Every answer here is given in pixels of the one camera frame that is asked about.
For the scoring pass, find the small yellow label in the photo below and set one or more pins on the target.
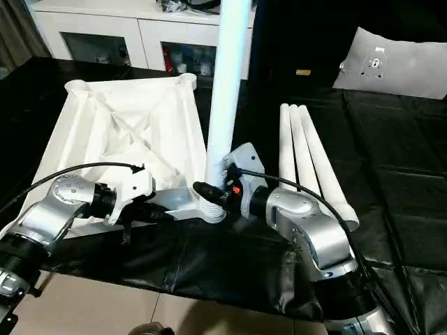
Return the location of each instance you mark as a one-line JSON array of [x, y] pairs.
[[303, 72]]

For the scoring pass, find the white plastic table top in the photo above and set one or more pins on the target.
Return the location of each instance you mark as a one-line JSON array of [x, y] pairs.
[[87, 115]]

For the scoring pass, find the black work mat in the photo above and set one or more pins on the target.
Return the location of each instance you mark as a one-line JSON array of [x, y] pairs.
[[384, 157]]

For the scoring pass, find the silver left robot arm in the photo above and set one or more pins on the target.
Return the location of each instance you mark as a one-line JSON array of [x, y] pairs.
[[42, 216]]

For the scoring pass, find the brown curtain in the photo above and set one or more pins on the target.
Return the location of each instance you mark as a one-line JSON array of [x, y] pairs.
[[17, 28]]

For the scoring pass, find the grey printed cushion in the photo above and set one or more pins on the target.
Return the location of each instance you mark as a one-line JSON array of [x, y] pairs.
[[401, 70]]

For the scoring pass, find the white glass-door cabinet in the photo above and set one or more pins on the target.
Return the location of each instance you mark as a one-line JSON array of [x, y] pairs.
[[104, 24]]

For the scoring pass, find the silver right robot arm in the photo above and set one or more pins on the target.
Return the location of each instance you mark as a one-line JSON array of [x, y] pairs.
[[314, 227]]

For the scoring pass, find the red box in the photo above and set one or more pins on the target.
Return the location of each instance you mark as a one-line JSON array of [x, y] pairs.
[[168, 61]]

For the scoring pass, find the dark left robot foot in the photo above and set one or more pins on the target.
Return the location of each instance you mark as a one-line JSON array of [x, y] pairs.
[[153, 329]]

